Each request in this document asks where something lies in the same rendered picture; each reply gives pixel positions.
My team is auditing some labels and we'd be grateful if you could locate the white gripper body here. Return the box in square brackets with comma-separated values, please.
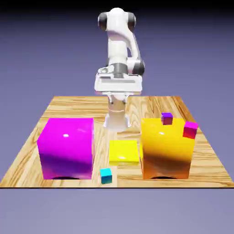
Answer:
[94, 73, 143, 96]

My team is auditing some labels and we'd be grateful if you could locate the small purple cube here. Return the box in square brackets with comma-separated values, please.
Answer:
[160, 112, 174, 126]

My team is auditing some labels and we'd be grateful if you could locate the small pink cube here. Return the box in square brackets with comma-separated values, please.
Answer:
[182, 121, 199, 139]

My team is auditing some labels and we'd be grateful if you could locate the small cyan cube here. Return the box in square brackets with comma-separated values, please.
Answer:
[100, 168, 113, 185]

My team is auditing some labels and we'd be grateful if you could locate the large yellow box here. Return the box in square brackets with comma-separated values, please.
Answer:
[109, 139, 140, 166]

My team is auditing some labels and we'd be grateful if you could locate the large orange box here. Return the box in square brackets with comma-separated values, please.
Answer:
[140, 117, 196, 180]

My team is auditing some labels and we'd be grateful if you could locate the large magenta box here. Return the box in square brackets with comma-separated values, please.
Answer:
[37, 117, 95, 181]

